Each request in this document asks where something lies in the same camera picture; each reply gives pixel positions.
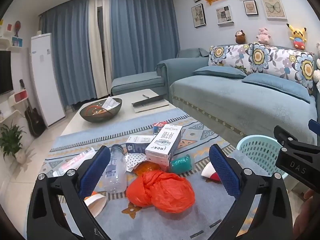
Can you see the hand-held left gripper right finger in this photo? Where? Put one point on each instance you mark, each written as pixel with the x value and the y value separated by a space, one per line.
pixel 225 172

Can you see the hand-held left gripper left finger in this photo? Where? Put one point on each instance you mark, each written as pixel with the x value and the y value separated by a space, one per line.
pixel 96 168

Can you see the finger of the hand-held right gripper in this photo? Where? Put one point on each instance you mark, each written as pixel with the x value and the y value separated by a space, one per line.
pixel 282 133
pixel 314 125

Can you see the clear plastic bottle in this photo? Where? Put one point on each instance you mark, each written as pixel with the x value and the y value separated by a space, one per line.
pixel 116 170

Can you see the pink clear packet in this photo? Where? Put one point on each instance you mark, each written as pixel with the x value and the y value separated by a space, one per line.
pixel 72 162

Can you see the teal plastic laundry basket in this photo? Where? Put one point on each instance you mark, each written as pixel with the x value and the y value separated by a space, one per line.
pixel 257 150

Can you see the white polka dot bag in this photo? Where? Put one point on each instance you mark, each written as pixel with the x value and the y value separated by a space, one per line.
pixel 135 161

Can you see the small white blue box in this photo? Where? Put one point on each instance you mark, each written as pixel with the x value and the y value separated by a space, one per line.
pixel 137 143

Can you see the orange plastic bag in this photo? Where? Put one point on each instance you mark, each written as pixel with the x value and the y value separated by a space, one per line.
pixel 162 192

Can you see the large white carton box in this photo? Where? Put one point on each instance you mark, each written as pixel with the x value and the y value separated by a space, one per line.
pixel 163 145

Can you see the person's right hand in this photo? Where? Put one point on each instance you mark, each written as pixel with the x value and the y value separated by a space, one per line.
pixel 308 215

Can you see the red white paper cup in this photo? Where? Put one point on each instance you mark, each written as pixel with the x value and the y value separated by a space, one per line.
pixel 208 172

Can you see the blue patterned table mat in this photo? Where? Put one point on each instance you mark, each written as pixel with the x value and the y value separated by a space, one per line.
pixel 210 200

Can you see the orange white paper cup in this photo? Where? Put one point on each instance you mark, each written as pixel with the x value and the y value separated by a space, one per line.
pixel 96 203

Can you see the crumpled teal plastic bag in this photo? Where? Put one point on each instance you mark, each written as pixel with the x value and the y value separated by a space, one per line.
pixel 181 163

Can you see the large blue pillow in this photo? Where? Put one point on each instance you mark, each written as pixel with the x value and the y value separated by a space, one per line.
pixel 275 85

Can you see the white coffee table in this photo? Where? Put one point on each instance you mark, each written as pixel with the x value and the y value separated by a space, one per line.
pixel 75 122

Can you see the orange transparent packet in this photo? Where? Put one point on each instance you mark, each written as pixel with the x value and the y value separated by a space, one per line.
pixel 147 167

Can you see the dark round bowl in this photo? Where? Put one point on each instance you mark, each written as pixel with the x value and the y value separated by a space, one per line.
pixel 100 117

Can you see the blue fabric sofa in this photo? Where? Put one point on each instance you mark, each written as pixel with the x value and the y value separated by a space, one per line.
pixel 237 105

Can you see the white paper in bowl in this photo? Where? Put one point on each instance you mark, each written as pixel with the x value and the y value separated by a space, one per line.
pixel 110 103

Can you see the long floral back cushion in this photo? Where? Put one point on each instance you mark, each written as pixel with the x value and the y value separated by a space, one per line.
pixel 280 60

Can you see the small red blue box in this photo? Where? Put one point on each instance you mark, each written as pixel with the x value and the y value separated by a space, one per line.
pixel 159 128

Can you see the black acoustic guitar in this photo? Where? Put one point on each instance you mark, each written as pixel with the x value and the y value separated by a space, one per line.
pixel 33 121

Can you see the small blue pillow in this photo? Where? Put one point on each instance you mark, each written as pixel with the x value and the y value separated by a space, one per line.
pixel 220 72

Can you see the green potted plant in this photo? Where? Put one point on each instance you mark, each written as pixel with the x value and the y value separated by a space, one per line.
pixel 11 140

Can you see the yellow plush toy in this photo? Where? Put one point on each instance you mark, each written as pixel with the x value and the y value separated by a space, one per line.
pixel 297 36

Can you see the short floral back cushion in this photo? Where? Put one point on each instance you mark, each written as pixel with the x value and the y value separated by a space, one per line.
pixel 230 55

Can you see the pink pig plush toy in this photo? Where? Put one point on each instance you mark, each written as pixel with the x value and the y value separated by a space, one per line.
pixel 263 36

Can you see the white refrigerator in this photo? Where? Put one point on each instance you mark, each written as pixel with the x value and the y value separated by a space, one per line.
pixel 47 80

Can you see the brown monkey plush toy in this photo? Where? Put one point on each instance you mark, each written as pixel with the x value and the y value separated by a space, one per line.
pixel 240 37

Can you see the blue curtain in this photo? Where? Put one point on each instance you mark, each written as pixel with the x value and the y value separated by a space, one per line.
pixel 72 50
pixel 145 30

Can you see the white curtain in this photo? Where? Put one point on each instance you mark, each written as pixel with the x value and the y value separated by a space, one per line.
pixel 93 42

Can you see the small dark framed picture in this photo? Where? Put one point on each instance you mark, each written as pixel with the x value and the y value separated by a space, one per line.
pixel 250 7

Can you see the newspaper print canvas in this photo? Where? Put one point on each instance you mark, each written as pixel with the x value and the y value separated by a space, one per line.
pixel 225 15

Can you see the black television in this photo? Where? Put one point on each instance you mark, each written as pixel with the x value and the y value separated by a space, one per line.
pixel 5 72

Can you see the red white wall cubby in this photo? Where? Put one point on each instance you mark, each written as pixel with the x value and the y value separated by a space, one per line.
pixel 19 97

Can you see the butterfly picture frame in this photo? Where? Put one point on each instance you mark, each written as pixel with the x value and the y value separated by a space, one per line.
pixel 273 8

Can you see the tall black picture frame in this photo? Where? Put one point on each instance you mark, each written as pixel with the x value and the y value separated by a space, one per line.
pixel 198 16

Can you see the white wall shelf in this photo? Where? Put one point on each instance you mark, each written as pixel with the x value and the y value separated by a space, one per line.
pixel 7 45

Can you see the red round wall ornament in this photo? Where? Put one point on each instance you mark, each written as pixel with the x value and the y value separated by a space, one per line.
pixel 17 27

